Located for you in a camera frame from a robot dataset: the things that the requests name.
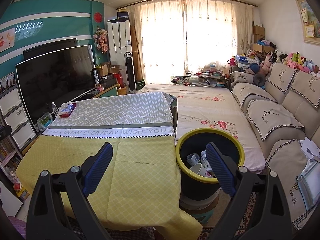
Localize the bookshelf with books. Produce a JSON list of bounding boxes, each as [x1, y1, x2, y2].
[[1, 136, 29, 202]]

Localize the blue box on red tray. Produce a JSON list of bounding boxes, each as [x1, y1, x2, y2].
[[59, 103, 76, 118]]

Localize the floral bed sheet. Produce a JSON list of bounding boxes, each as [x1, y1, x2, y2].
[[140, 84, 265, 173]]

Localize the yellow rim black trash bin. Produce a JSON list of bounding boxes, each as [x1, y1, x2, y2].
[[176, 128, 245, 211]]

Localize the large black television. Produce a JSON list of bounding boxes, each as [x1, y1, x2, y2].
[[16, 45, 95, 125]]

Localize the framed wall picture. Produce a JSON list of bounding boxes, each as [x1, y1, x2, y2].
[[296, 0, 319, 46]]

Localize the black tower fan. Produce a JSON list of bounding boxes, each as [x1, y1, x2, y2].
[[124, 51, 136, 93]]

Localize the grey chevron tablecloth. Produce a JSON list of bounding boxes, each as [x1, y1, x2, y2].
[[42, 92, 175, 139]]

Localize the white tall air conditioner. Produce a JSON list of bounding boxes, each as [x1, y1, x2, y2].
[[107, 11, 132, 93]]

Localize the white instant noodle bowl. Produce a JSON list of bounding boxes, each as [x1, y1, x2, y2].
[[186, 153, 201, 167]]

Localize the beige sofa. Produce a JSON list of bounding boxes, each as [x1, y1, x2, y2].
[[230, 63, 319, 233]]

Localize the red fire extinguisher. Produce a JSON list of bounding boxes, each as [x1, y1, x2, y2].
[[113, 72, 125, 88]]

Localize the white paper cup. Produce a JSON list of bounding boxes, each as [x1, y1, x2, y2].
[[190, 163, 213, 178]]

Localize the clear water bottle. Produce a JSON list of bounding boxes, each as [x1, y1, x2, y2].
[[52, 102, 58, 116]]

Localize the white pill bottle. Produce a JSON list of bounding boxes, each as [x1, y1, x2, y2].
[[201, 150, 212, 172]]

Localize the yellow patterned tablecloth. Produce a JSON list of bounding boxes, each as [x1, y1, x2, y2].
[[16, 135, 202, 239]]

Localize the pink artificial flowers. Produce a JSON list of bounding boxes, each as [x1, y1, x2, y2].
[[93, 26, 108, 54]]

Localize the cluttered low glass shelf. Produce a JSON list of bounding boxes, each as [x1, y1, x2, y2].
[[170, 72, 228, 88]]

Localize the glass bowl with plant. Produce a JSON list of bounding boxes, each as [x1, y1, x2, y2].
[[37, 112, 53, 131]]

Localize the white drawer cabinet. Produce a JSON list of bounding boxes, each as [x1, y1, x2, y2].
[[0, 85, 36, 151]]

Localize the pile of plush toys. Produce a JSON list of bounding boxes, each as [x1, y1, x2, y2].
[[228, 38, 319, 79]]

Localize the cream window curtains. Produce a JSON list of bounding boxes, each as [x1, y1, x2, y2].
[[127, 0, 254, 84]]

